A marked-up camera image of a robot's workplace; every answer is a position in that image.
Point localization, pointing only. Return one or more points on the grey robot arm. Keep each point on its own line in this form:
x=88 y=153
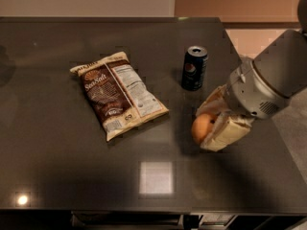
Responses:
x=283 y=64

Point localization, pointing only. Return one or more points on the silver grey gripper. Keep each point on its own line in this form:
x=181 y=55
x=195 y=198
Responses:
x=252 y=91

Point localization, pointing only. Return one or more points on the dark blue pepsi can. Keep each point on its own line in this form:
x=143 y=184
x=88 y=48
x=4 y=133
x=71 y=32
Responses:
x=194 y=66

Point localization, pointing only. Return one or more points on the orange fruit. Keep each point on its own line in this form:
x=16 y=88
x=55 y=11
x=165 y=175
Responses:
x=202 y=125

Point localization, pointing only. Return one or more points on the brown sea salt chip bag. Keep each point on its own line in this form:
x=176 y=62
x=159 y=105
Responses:
x=118 y=96

